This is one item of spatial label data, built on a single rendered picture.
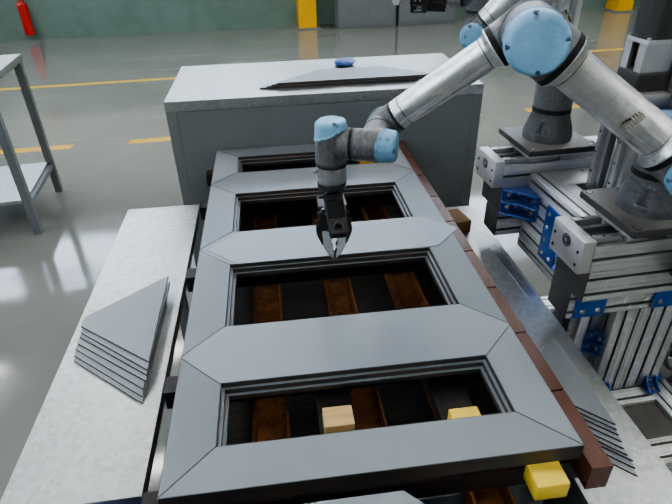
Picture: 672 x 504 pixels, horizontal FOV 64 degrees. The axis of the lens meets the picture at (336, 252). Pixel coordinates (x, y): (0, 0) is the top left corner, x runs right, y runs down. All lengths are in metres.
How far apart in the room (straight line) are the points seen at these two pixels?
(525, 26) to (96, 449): 1.17
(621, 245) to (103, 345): 1.27
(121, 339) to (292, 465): 0.61
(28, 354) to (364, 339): 1.93
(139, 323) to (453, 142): 1.56
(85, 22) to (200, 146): 8.41
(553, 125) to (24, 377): 2.31
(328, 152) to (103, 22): 9.45
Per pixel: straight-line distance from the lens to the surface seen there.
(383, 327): 1.24
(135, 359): 1.36
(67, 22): 10.69
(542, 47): 1.12
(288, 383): 1.14
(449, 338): 1.23
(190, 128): 2.29
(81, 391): 1.38
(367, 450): 1.01
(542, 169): 1.84
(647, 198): 1.44
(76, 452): 1.26
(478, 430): 1.06
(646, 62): 1.61
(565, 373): 1.41
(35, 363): 2.76
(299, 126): 2.27
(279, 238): 1.58
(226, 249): 1.56
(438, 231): 1.62
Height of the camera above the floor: 1.65
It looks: 32 degrees down
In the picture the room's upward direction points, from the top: 2 degrees counter-clockwise
